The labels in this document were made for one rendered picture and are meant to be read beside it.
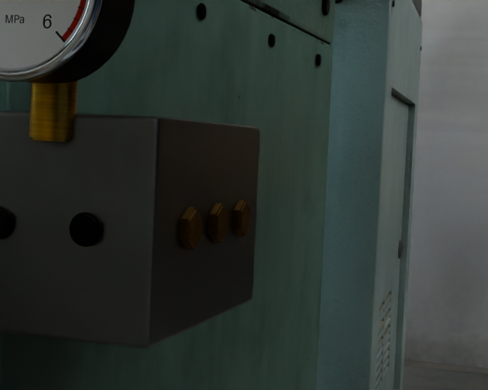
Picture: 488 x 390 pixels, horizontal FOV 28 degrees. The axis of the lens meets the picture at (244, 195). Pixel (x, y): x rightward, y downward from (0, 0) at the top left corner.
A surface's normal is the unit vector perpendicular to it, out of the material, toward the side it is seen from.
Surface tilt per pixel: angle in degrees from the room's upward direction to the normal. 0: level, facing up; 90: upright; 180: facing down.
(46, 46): 90
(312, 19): 90
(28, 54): 90
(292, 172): 90
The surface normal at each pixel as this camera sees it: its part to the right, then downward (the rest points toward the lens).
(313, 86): 0.95, 0.06
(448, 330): -0.24, 0.04
